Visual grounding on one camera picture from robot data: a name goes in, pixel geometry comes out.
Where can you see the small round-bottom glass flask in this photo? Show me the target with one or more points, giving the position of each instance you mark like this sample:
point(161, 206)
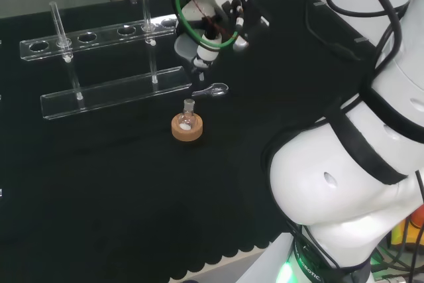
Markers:
point(186, 120)

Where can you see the yellow stop button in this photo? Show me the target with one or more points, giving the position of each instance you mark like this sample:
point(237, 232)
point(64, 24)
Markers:
point(401, 233)

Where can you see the clear glass weighing funnel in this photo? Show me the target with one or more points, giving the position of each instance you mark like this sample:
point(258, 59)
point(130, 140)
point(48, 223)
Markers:
point(217, 90)

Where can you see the clear acrylic funnel stand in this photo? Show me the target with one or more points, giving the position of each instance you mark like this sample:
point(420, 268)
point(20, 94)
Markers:
point(109, 92)

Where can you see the black bench cloth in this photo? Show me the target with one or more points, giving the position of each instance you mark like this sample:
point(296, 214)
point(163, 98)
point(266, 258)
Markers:
point(116, 180)

